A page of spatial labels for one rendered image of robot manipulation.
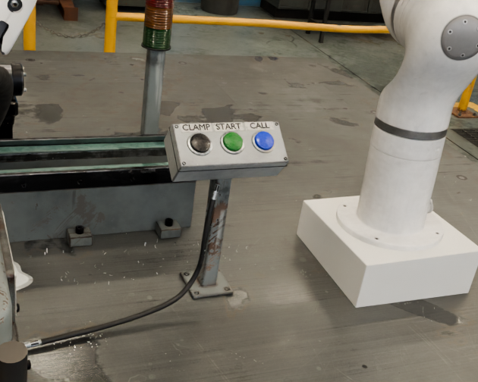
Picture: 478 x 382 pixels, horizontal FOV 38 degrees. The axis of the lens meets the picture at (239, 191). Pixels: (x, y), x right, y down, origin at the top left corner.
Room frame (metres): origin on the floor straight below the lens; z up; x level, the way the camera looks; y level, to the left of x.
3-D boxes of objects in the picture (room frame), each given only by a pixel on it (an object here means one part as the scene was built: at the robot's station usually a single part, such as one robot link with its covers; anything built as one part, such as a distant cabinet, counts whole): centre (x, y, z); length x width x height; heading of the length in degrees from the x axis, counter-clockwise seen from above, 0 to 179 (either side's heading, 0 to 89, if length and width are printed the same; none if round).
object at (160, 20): (1.45, 0.23, 1.10); 0.06 x 0.06 x 0.04
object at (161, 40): (1.45, 0.23, 1.05); 0.06 x 0.06 x 0.04
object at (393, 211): (1.09, -0.27, 0.97); 0.19 x 0.19 x 0.18
